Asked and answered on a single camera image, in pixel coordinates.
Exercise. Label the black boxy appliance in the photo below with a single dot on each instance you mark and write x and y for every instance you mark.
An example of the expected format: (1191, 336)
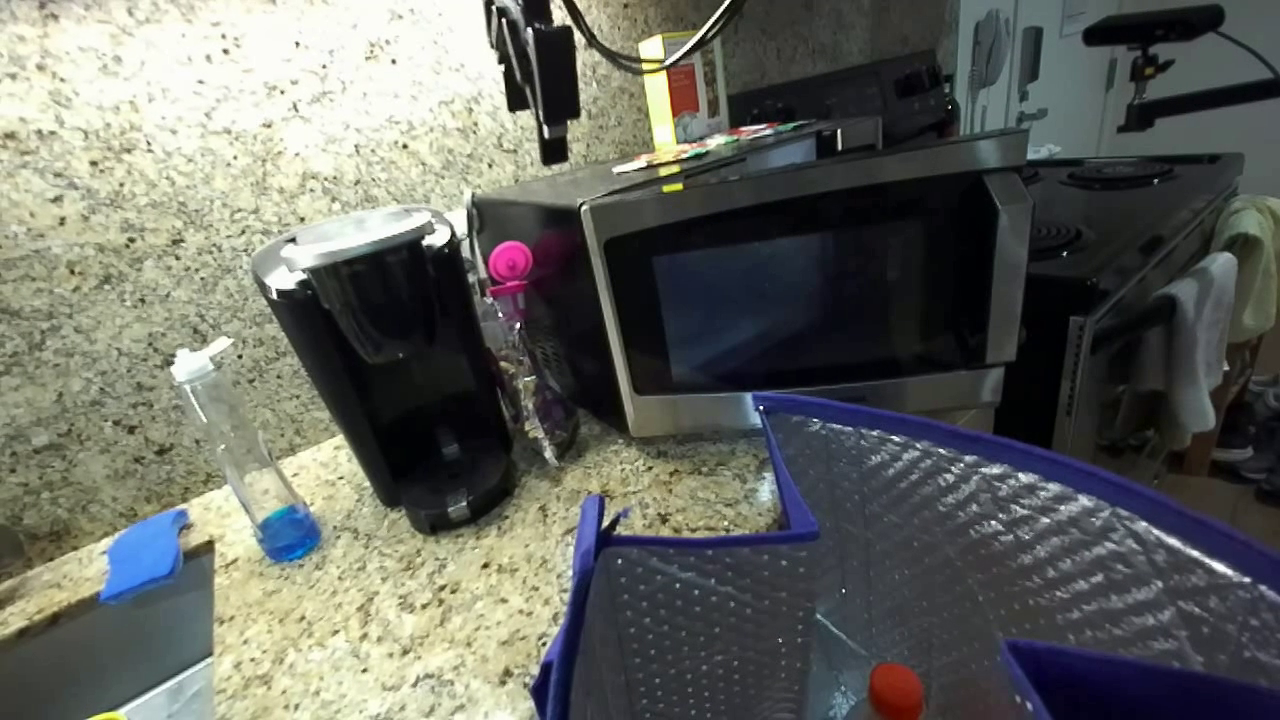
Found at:
(855, 100)

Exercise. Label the pale yellow hanging towel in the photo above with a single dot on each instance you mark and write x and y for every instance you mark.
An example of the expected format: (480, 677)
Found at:
(1252, 261)

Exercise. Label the white yellow red carton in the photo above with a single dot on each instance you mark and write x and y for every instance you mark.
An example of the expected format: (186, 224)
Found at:
(684, 95)

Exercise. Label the clear plastic bag dark contents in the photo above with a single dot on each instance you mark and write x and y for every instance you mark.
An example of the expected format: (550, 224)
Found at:
(533, 384)

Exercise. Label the white hanging towel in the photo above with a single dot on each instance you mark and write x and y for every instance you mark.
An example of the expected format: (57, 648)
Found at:
(1184, 345)

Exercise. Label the white tall appliance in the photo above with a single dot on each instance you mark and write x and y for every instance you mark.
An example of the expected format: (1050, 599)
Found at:
(1012, 65)

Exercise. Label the dark shoes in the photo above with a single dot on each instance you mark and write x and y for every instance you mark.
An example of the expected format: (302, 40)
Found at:
(1252, 441)

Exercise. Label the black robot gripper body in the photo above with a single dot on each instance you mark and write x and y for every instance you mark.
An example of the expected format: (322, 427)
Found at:
(533, 60)

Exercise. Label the pink reusable coffee filter cup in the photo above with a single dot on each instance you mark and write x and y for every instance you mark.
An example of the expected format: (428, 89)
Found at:
(510, 264)

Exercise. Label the black stove oven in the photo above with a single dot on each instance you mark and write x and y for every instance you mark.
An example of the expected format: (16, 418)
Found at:
(1107, 264)

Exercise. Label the flat colourful booklet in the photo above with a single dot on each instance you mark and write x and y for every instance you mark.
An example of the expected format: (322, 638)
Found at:
(721, 147)

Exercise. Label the black coffee maker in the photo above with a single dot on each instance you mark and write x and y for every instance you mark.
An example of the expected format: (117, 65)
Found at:
(393, 384)

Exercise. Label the clear bottle with blue base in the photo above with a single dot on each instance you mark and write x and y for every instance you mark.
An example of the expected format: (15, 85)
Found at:
(251, 454)

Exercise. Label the stainless steel microwave oven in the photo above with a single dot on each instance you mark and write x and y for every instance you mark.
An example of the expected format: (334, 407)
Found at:
(803, 293)

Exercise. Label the blue insulated bag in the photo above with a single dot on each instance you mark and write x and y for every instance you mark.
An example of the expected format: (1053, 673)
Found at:
(935, 563)

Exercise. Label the black flat box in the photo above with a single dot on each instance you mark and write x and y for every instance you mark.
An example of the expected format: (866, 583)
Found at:
(102, 646)

